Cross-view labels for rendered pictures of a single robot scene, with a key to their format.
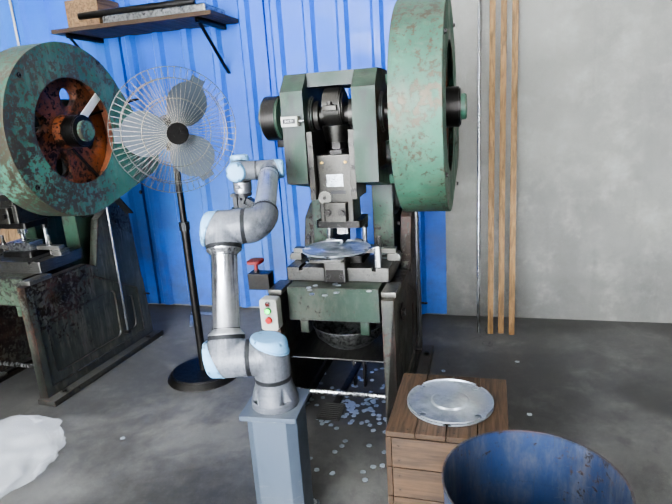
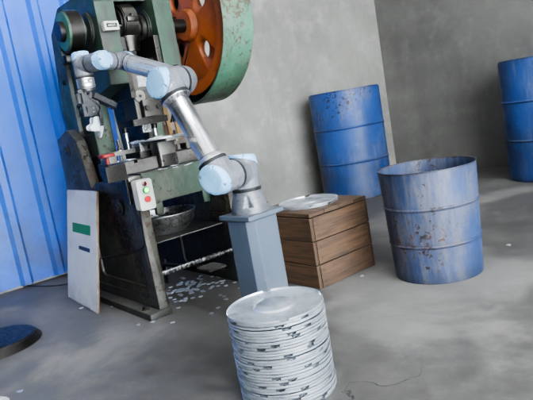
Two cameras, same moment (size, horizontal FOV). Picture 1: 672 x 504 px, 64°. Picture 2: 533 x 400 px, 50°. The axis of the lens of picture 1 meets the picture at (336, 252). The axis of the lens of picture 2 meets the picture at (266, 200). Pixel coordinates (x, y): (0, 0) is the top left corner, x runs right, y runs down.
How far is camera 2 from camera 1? 2.06 m
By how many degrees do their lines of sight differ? 53
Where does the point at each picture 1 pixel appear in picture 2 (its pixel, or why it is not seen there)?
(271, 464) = (271, 255)
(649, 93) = not seen: hidden behind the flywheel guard
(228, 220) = (179, 71)
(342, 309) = (188, 182)
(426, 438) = (329, 209)
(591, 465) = (420, 167)
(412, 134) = (236, 23)
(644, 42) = not seen: hidden behind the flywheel
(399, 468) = (320, 240)
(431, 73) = not seen: outside the picture
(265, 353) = (252, 160)
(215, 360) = (228, 171)
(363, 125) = (166, 31)
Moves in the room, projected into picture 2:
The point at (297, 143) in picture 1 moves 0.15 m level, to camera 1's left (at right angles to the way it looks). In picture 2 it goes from (115, 47) to (89, 47)
